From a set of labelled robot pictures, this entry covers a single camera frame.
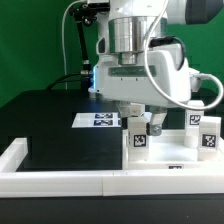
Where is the white cable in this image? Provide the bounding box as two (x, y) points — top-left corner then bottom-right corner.
(61, 0), (84, 90)

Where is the white U-shaped fence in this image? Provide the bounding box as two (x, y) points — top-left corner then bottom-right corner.
(0, 138), (224, 198)

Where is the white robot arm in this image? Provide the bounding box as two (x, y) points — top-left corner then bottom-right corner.
(87, 0), (224, 136)

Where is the white square table top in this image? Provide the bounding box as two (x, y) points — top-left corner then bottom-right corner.
(122, 130), (224, 170)

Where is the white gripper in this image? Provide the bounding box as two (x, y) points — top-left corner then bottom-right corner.
(94, 50), (191, 136)

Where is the black cable bundle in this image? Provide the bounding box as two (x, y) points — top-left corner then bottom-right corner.
(45, 73), (93, 91)

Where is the white marker sheet with tags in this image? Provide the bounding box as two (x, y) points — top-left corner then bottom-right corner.
(71, 112), (153, 128)

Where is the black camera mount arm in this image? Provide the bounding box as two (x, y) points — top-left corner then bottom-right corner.
(69, 0), (110, 76)

